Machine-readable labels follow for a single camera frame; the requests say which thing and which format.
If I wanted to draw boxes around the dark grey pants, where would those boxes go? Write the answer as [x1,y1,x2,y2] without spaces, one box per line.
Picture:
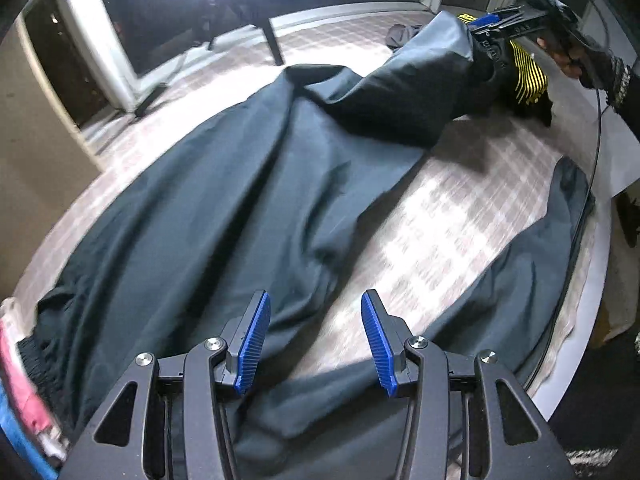
[35,10,596,480]

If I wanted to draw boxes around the person's right forearm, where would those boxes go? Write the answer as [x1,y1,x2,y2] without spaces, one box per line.
[607,55,640,133]

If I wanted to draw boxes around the yellow black striped garment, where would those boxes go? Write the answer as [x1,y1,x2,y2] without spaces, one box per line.
[457,12,553,128]

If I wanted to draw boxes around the black cable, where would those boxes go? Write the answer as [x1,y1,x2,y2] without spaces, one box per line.
[520,0,613,391]

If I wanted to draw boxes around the pink cloth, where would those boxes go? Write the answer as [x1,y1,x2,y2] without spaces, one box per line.
[0,300,68,461]

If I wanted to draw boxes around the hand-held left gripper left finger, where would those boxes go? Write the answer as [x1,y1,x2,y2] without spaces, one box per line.
[65,290,273,480]

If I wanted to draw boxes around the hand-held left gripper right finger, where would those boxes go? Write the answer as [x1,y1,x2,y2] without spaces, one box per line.
[360,289,576,480]

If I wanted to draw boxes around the checked bed sheet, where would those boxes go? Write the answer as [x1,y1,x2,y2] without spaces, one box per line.
[10,7,608,411]

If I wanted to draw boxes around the dark grey garment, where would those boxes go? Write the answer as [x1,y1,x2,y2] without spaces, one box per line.
[385,22,433,51]

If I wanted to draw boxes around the black metal stand leg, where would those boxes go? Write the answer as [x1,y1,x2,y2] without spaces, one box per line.
[207,15,287,67]

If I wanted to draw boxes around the blue cloth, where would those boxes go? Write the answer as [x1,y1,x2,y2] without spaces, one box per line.
[0,385,56,480]

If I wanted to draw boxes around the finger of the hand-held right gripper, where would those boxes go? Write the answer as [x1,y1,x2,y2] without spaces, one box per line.
[472,27,527,72]
[470,4,527,32]

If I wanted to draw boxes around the person's right hand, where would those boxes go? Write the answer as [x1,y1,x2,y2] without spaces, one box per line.
[550,40,627,106]

